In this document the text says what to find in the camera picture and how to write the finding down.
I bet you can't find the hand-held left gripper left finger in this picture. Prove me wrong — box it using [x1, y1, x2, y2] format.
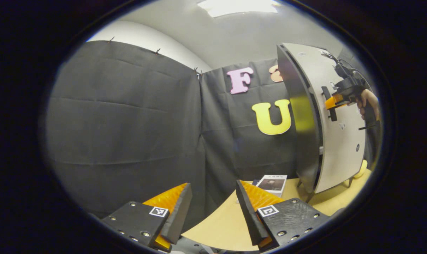
[100, 182, 193, 253]

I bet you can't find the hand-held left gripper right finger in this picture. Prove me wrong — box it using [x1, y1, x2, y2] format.
[236, 180, 332, 252]

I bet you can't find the black door handle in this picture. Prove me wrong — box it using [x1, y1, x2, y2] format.
[321, 86, 338, 122]

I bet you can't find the grey cabinet door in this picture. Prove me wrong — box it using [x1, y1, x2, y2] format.
[283, 43, 368, 194]

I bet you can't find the thin white book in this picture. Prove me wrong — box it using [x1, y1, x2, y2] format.
[252, 179, 284, 198]

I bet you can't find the white portrait cover book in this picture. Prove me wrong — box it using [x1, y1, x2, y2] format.
[257, 174, 288, 193]

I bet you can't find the black backdrop cloth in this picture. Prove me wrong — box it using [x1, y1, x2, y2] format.
[44, 40, 381, 228]

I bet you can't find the large ceiling light panel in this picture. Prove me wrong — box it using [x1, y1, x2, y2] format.
[197, 0, 279, 18]

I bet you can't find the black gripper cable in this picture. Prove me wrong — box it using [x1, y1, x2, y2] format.
[321, 52, 368, 85]

